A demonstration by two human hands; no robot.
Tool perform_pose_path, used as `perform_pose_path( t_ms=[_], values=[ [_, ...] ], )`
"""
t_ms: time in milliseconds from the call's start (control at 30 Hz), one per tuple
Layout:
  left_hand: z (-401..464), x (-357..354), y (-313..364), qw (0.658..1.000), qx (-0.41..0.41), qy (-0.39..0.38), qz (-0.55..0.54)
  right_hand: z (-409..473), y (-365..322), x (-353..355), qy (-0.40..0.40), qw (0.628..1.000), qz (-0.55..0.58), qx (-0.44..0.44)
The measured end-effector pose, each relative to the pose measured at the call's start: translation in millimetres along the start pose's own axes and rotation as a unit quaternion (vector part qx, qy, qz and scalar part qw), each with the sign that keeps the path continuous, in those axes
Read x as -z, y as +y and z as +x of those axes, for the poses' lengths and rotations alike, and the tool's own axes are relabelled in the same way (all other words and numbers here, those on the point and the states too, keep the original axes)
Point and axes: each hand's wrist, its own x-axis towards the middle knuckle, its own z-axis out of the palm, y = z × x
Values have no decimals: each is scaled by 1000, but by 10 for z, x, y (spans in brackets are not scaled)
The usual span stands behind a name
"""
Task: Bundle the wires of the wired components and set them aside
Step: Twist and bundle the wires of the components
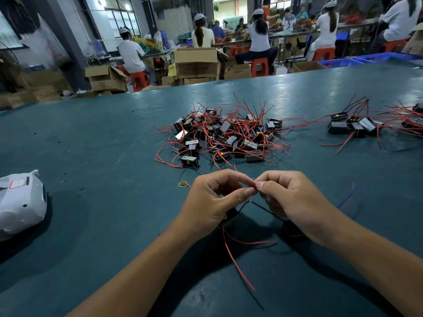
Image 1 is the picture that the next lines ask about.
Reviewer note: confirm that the person's left hand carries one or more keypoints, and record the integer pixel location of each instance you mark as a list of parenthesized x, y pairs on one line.
[(208, 208)]

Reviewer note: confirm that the person's right hand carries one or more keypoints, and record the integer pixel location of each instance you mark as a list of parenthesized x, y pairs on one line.
[(304, 204)]

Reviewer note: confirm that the person's left forearm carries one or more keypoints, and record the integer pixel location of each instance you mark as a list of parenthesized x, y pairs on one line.
[(129, 284)]

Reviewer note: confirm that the person's right forearm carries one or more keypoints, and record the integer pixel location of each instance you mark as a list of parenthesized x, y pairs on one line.
[(383, 274)]

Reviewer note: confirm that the yellow rubber band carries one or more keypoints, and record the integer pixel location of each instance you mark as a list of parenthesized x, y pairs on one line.
[(182, 184)]

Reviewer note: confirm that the shallow cardboard box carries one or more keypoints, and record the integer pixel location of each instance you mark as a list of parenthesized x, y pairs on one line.
[(308, 66)]

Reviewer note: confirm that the low cardboard box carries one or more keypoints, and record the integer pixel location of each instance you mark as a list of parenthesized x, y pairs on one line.
[(236, 71)]

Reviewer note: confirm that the red plastic stool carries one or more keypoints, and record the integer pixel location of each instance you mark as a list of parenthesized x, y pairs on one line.
[(260, 67), (395, 45), (324, 54), (139, 80)]

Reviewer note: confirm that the large closed cardboard box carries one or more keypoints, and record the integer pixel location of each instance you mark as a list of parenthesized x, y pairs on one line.
[(196, 62)]

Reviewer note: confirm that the blue plastic crate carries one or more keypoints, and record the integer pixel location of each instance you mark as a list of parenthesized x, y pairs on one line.
[(340, 62), (387, 58)]

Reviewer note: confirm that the open cardboard box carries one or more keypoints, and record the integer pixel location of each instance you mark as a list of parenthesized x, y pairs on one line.
[(106, 78)]

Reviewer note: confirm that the white plastic shell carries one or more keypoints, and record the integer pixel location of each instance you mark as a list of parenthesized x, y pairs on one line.
[(20, 202)]

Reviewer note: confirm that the tilted cardboard box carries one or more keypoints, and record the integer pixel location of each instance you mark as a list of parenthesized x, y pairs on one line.
[(414, 43)]

